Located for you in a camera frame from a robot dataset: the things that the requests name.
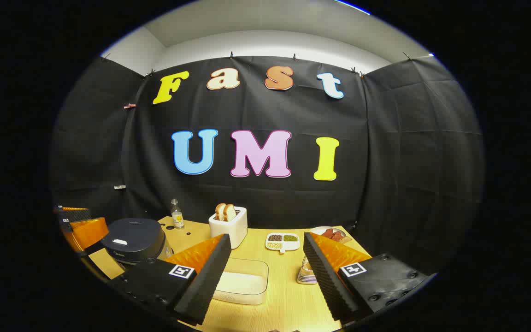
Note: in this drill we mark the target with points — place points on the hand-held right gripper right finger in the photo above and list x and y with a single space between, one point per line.
327 281

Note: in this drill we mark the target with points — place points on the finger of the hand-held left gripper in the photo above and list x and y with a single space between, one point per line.
75 214
88 233

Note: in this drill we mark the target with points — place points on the small glass bottle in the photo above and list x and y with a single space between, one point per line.
177 217

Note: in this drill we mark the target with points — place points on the bread slice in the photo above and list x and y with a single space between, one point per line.
220 212
231 212

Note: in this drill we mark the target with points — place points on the white round plate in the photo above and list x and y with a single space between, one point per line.
318 229

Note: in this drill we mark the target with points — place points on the red meat piece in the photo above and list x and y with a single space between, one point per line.
338 236
327 233

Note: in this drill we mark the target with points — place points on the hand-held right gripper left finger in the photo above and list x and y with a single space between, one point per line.
201 286

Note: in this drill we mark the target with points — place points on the dark grey rice cooker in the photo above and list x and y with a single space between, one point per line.
132 237

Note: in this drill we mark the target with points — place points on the white toaster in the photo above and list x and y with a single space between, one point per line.
231 230

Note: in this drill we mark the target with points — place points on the clear plastic container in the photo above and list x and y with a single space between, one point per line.
242 299

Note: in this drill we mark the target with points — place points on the white divided bean dish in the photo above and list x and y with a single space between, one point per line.
283 242

